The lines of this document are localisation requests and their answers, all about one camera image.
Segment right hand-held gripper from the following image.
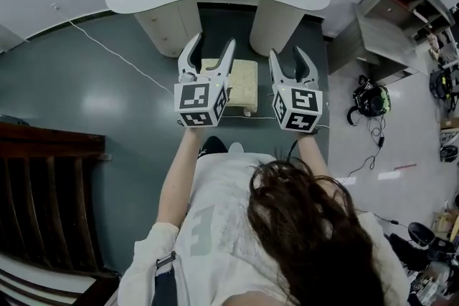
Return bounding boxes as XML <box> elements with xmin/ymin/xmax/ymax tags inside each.
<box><xmin>268</xmin><ymin>45</ymin><xmax>324</xmax><ymax>135</ymax></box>

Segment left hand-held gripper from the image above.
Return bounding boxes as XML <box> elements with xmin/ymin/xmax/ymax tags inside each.
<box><xmin>173</xmin><ymin>32</ymin><xmax>237</xmax><ymax>129</ymax></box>

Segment cream cushioned stool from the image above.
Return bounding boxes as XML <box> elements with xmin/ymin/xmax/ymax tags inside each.
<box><xmin>199</xmin><ymin>58</ymin><xmax>260</xmax><ymax>118</ymax></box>

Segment person's left forearm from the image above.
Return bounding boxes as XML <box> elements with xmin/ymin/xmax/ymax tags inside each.
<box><xmin>156</xmin><ymin>126</ymin><xmax>208</xmax><ymax>227</ymax></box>

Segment person's right forearm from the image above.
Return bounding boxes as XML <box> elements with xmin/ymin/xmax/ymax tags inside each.
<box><xmin>295</xmin><ymin>131</ymin><xmax>331</xmax><ymax>179</ymax></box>

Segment black headset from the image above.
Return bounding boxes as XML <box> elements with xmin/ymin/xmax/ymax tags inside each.
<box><xmin>346</xmin><ymin>74</ymin><xmax>392</xmax><ymax>127</ymax></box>

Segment person's black trousers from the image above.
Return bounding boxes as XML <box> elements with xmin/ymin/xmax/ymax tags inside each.
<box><xmin>198</xmin><ymin>135</ymin><xmax>229</xmax><ymax>157</ymax></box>

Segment grey shelf cabinet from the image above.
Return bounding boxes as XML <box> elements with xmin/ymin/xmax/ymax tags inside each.
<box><xmin>327</xmin><ymin>0</ymin><xmax>454</xmax><ymax>84</ymax></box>

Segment person's white shirt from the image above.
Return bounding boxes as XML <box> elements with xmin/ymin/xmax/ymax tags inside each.
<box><xmin>118</xmin><ymin>151</ymin><xmax>410</xmax><ymax>306</ymax></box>

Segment black and yellow device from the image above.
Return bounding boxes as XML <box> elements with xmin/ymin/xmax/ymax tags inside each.
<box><xmin>430</xmin><ymin>67</ymin><xmax>455</xmax><ymax>100</ymax></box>

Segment black swivel chair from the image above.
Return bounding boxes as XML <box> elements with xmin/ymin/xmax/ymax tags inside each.
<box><xmin>388</xmin><ymin>221</ymin><xmax>459</xmax><ymax>274</ymax></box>

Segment white ridged panel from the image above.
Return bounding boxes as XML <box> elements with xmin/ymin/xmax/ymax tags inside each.
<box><xmin>0</xmin><ymin>249</ymin><xmax>121</xmax><ymax>306</ymax></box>

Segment black gripper cable bundle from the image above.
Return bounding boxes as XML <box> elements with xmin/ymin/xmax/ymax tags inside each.
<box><xmin>285</xmin><ymin>138</ymin><xmax>299</xmax><ymax>159</ymax></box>

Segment white floor cable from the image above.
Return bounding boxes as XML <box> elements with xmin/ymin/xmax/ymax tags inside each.
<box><xmin>53</xmin><ymin>4</ymin><xmax>331</xmax><ymax>130</ymax></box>

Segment black headset cable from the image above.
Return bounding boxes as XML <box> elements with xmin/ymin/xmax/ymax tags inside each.
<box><xmin>336</xmin><ymin>115</ymin><xmax>388</xmax><ymax>188</ymax></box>

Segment dark bag strap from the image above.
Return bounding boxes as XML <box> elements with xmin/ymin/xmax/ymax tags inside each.
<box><xmin>151</xmin><ymin>249</ymin><xmax>179</xmax><ymax>306</ymax></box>

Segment dark wooden slatted bed frame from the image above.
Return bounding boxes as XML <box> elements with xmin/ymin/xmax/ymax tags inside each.
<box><xmin>0</xmin><ymin>120</ymin><xmax>113</xmax><ymax>276</ymax></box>

